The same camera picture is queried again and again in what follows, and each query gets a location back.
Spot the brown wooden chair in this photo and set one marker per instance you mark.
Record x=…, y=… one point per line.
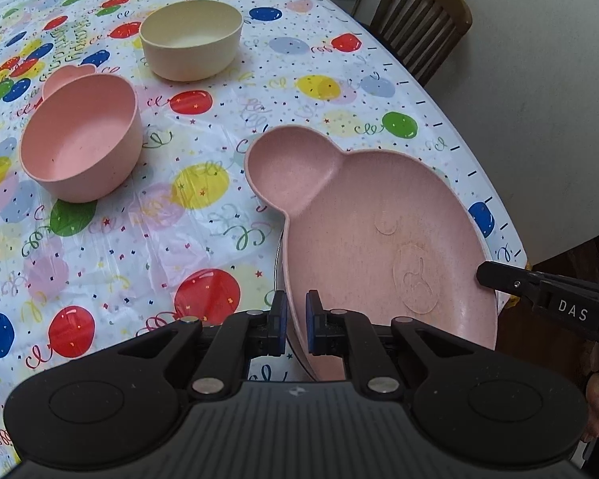
x=419, y=5

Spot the pink round bowl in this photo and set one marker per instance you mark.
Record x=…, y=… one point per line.
x=80, y=129

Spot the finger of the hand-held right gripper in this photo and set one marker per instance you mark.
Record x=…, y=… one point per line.
x=504, y=279

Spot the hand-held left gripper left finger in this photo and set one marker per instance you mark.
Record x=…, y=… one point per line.
x=279, y=322

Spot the person's right hand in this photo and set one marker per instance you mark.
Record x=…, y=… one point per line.
x=596, y=404

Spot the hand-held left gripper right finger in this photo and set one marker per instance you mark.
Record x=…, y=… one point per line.
x=312, y=322

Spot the large white plate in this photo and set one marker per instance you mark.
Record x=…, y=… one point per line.
x=283, y=279

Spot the balloon print tablecloth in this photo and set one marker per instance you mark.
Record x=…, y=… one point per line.
x=204, y=239

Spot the pink bear-shaped plate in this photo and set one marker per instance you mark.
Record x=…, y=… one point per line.
x=379, y=199

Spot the cream bowl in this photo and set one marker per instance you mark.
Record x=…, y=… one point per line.
x=189, y=60

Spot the yellow red toy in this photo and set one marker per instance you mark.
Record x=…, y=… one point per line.
x=515, y=302

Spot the pink heart-shaped dish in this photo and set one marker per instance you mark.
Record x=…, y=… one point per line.
x=65, y=76

